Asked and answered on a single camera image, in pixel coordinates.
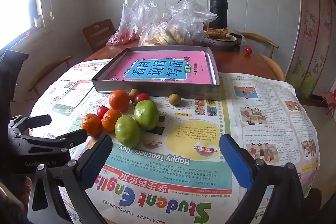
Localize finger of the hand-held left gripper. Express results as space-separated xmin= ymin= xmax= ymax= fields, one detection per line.
xmin=17 ymin=130 xmax=88 ymax=152
xmin=10 ymin=114 xmax=52 ymax=131

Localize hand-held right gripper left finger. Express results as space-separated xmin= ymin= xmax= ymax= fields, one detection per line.
xmin=28 ymin=134 xmax=113 ymax=224

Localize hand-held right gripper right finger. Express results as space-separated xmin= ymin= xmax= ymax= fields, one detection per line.
xmin=219 ymin=134 xmax=306 ymax=224

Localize small orange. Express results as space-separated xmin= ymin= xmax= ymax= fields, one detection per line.
xmin=102 ymin=109 xmax=122 ymax=132
xmin=81 ymin=114 xmax=103 ymax=136

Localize green round fruit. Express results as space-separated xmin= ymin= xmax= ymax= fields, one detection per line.
xmin=115 ymin=115 xmax=141 ymax=148
xmin=134 ymin=100 xmax=160 ymax=130

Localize large orange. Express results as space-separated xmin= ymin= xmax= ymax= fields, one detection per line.
xmin=109 ymin=90 xmax=130 ymax=112

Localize grey cardboard box tray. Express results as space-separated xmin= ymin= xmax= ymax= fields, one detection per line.
xmin=91 ymin=46 xmax=219 ymax=101

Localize person's left forearm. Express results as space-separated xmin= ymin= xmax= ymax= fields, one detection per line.
xmin=0 ymin=177 xmax=29 ymax=224

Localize pile of red fruits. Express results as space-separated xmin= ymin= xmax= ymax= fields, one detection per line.
xmin=109 ymin=30 xmax=139 ymax=45

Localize folded newspaper sheet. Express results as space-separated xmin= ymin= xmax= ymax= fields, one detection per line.
xmin=42 ymin=79 xmax=97 ymax=115

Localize large colourful newspaper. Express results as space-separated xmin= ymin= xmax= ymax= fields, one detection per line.
xmin=29 ymin=57 xmax=319 ymax=224

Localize red cherry tomato with stem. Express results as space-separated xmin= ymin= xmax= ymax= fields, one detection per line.
xmin=134 ymin=93 xmax=150 ymax=104

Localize wooden chair back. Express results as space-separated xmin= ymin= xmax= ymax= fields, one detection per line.
xmin=83 ymin=19 xmax=116 ymax=53

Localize pink book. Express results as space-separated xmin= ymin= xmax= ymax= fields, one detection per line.
xmin=106 ymin=51 xmax=214 ymax=84

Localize pink toy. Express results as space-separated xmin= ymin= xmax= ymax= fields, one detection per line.
xmin=319 ymin=90 xmax=336 ymax=118

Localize floral enamel bowl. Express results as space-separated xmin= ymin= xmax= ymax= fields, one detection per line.
xmin=203 ymin=32 xmax=238 ymax=50

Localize small dark cup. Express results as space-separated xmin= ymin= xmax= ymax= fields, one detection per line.
xmin=230 ymin=33 xmax=243 ymax=46

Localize browned pancakes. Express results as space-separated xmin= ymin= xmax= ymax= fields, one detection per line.
xmin=206 ymin=27 xmax=228 ymax=37

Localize clear plastic bag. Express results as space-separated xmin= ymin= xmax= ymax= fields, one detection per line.
xmin=106 ymin=0 xmax=147 ymax=46
xmin=139 ymin=0 xmax=218 ymax=46

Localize stack of flatbreads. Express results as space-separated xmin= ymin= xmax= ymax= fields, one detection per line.
xmin=142 ymin=26 xmax=195 ymax=46

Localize cartoon print cloth wardrobe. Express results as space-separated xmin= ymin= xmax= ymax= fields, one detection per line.
xmin=285 ymin=0 xmax=336 ymax=98

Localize black thermos bottle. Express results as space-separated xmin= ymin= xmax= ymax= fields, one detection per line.
xmin=209 ymin=0 xmax=228 ymax=29

